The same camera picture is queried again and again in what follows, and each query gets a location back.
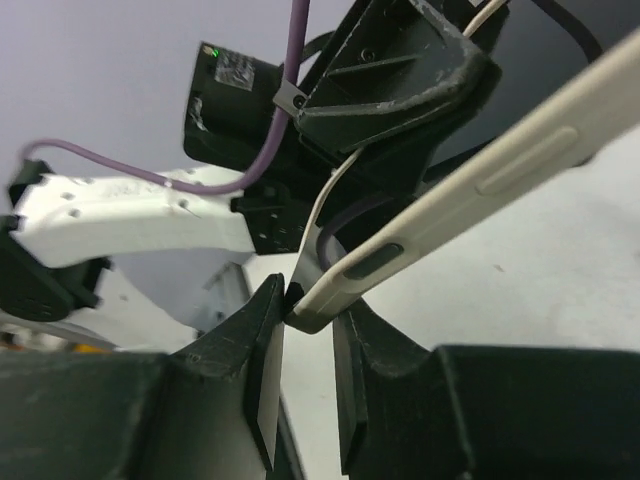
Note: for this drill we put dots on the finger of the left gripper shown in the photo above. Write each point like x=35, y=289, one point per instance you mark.
x=389, y=67

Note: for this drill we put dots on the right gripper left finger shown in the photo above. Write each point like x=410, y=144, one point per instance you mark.
x=223, y=398

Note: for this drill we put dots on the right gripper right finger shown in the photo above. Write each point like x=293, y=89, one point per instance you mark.
x=386, y=397

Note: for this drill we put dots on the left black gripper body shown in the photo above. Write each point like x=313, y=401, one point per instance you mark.
x=402, y=167

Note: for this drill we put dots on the black phone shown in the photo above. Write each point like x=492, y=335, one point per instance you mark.
x=573, y=124

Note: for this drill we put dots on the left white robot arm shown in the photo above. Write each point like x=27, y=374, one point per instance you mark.
x=255, y=189

